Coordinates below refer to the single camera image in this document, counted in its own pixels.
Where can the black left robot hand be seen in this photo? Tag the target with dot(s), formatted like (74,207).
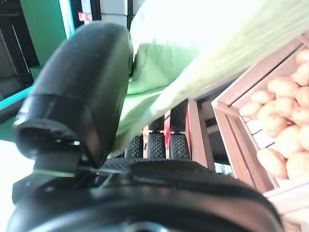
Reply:
(84,72)

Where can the tan potato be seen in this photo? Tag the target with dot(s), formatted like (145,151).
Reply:
(304,137)
(301,116)
(303,96)
(251,108)
(303,56)
(272,163)
(282,87)
(298,166)
(271,118)
(262,96)
(285,106)
(301,75)
(289,140)

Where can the wooden potato crate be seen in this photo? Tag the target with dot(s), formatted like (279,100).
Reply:
(241,149)

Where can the white display cabinet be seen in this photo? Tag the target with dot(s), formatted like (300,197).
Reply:
(113,9)

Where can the green white napa cabbage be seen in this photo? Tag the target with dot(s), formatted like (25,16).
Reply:
(193,29)

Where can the red picture poster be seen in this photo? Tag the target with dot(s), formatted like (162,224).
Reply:
(84,17)

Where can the green banner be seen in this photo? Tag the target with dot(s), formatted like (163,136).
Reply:
(43,29)

